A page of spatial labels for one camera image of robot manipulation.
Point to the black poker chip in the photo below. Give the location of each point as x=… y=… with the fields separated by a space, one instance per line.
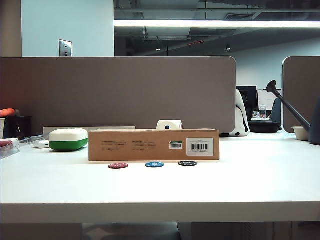
x=187 y=163

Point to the brown cardboard box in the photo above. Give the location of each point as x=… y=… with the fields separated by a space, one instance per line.
x=140 y=150

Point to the blue poker chip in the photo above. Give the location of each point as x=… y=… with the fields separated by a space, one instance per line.
x=154 y=164

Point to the red poker chip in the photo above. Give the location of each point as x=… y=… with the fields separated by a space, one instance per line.
x=118 y=165

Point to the clear box with red contents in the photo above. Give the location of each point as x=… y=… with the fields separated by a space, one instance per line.
x=8 y=148

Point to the white die with blue dot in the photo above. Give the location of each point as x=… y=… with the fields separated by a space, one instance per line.
x=169 y=124

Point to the wide grey desk partition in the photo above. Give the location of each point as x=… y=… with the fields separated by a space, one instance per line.
x=125 y=92

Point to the white and black plush toy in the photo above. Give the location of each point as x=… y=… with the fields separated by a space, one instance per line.
x=241 y=117

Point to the black computer monitor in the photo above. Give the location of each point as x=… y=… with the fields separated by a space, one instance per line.
x=251 y=100

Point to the white and green case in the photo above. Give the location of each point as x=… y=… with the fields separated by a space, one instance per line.
x=68 y=140

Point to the clear bottle with red label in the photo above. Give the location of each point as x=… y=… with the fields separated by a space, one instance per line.
x=263 y=112

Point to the black round cushion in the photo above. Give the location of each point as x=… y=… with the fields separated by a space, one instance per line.
x=263 y=126

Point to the monitor with white screen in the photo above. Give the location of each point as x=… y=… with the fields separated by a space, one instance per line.
x=265 y=100

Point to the long ceiling light strip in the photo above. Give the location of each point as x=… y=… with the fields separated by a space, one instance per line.
x=212 y=23

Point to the blue grey office chair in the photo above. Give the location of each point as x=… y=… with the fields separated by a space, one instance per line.
x=277 y=111

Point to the small white earbuds case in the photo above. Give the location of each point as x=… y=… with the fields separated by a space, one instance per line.
x=41 y=144

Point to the clear plastic syringe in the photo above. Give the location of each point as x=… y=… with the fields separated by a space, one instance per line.
x=31 y=139

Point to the black container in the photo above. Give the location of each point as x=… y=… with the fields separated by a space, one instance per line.
x=18 y=127

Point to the white paper bowl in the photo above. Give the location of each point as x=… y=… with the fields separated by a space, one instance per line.
x=301 y=133

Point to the narrow grey desk partition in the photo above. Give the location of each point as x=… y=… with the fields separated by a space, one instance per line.
x=300 y=82

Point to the orange object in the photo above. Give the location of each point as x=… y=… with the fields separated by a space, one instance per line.
x=7 y=112

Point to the dark grey watering can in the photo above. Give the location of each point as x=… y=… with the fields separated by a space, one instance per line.
x=315 y=125

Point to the white cup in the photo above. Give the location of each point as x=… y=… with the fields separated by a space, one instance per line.
x=2 y=127

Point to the silver wall outlet plate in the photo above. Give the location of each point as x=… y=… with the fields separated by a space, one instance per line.
x=65 y=48

